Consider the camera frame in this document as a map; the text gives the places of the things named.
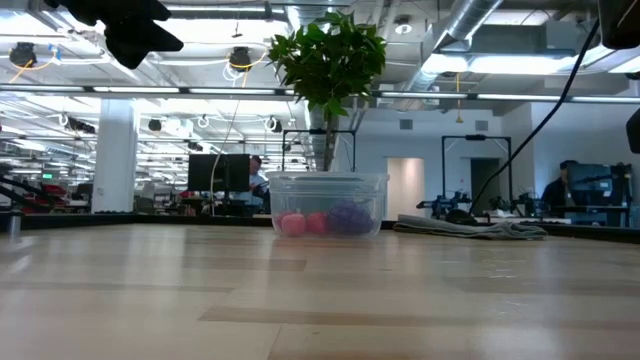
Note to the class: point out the clear plastic tupperware container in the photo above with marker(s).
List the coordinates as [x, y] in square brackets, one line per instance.
[370, 200]

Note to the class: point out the green potted plant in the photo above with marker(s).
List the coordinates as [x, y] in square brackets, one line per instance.
[325, 60]

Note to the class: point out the small red toy fruit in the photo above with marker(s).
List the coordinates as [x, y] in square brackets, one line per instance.
[279, 221]

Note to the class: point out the round ceiling fixture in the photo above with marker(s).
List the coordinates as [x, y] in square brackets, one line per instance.
[402, 27]

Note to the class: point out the red office chair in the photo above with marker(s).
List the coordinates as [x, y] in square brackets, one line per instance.
[55, 192]

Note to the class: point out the dark monitor on desk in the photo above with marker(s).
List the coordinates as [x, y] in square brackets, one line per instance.
[597, 185]

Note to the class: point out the black computer monitor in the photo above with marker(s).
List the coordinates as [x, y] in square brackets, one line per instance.
[205, 172]
[237, 172]

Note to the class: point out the person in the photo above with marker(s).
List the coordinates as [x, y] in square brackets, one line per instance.
[257, 182]
[555, 192]

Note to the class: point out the square wall vent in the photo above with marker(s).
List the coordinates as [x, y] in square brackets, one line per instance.
[481, 125]
[406, 124]

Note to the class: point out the long linear ceiling light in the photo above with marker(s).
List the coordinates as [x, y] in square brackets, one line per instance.
[225, 91]

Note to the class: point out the small grey cylinder post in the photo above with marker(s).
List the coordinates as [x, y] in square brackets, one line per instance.
[15, 225]

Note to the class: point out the grey folded cloth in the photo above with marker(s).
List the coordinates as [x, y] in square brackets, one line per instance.
[450, 229]

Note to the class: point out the blue robot equipment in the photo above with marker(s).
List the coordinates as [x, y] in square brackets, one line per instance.
[442, 205]

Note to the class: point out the white square column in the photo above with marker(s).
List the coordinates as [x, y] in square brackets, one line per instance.
[115, 160]

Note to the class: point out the yellow hanging ceiling tag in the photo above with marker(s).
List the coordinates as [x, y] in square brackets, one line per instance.
[458, 118]

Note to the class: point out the dark office desk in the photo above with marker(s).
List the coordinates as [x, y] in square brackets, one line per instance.
[595, 215]

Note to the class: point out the silver spiral air duct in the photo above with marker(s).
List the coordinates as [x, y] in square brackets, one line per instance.
[472, 20]

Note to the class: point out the purple toy grapes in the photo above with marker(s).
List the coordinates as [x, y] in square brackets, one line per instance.
[350, 218]

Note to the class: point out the black ceiling spotlight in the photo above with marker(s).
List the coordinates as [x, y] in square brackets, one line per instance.
[155, 125]
[276, 125]

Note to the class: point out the pink plush toy fruit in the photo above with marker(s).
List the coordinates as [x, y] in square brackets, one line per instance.
[293, 225]

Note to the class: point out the black ceiling track lights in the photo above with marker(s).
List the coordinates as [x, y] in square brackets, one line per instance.
[80, 125]

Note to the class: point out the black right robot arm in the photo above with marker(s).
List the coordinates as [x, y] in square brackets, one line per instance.
[622, 22]

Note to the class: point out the dark robot equipment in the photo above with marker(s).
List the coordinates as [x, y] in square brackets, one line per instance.
[520, 204]

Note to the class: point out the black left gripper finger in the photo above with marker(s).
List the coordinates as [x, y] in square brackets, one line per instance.
[125, 52]
[150, 37]

